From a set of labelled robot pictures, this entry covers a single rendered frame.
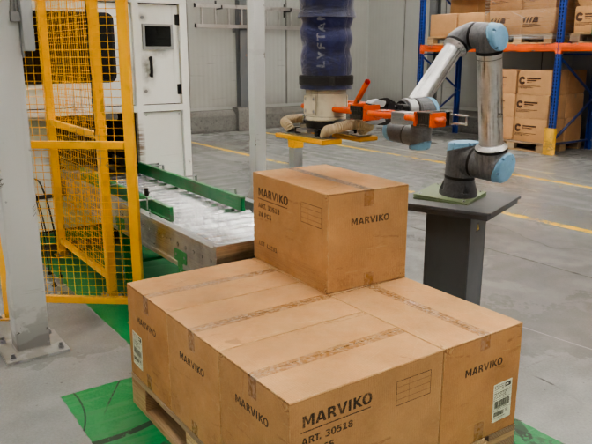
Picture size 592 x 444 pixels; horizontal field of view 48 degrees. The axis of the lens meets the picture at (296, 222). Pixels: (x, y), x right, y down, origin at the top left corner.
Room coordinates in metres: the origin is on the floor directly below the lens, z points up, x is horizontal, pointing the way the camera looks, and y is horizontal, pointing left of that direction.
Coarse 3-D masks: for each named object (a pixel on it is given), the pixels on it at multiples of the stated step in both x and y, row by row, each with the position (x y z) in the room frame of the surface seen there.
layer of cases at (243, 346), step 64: (192, 320) 2.21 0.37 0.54; (256, 320) 2.21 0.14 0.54; (320, 320) 2.21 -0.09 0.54; (384, 320) 2.21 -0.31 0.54; (448, 320) 2.21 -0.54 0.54; (512, 320) 2.21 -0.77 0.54; (192, 384) 2.12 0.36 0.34; (256, 384) 1.76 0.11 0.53; (320, 384) 1.74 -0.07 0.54; (384, 384) 1.82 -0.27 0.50; (448, 384) 1.99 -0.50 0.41; (512, 384) 2.18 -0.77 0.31
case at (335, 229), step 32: (256, 192) 2.95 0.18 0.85; (288, 192) 2.71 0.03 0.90; (320, 192) 2.52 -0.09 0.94; (352, 192) 2.53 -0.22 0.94; (384, 192) 2.61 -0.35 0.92; (256, 224) 2.95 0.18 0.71; (288, 224) 2.71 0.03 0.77; (320, 224) 2.51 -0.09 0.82; (352, 224) 2.53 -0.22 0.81; (384, 224) 2.61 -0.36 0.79; (256, 256) 2.95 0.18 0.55; (288, 256) 2.71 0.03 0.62; (320, 256) 2.51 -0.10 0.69; (352, 256) 2.53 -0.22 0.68; (384, 256) 2.62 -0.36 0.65; (320, 288) 2.51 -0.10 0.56; (352, 288) 2.53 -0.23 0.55
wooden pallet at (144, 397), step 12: (132, 372) 2.60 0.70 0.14; (132, 384) 2.61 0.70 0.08; (144, 384) 2.50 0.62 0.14; (144, 396) 2.50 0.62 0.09; (156, 396) 2.40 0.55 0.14; (144, 408) 2.50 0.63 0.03; (156, 408) 2.52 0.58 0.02; (168, 408) 2.31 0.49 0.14; (156, 420) 2.42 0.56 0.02; (168, 420) 2.42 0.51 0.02; (180, 420) 2.22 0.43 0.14; (168, 432) 2.34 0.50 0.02; (180, 432) 2.34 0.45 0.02; (504, 432) 2.16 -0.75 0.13
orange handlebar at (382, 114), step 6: (348, 102) 3.11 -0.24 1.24; (360, 102) 2.99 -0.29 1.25; (336, 108) 2.73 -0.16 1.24; (342, 108) 2.70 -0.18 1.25; (348, 108) 2.67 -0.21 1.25; (366, 114) 2.57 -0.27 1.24; (372, 114) 2.55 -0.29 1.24; (378, 114) 2.52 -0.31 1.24; (384, 114) 2.49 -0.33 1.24; (390, 114) 2.47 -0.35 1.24; (408, 120) 2.40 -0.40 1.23; (438, 120) 2.29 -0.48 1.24; (444, 120) 2.30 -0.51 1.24
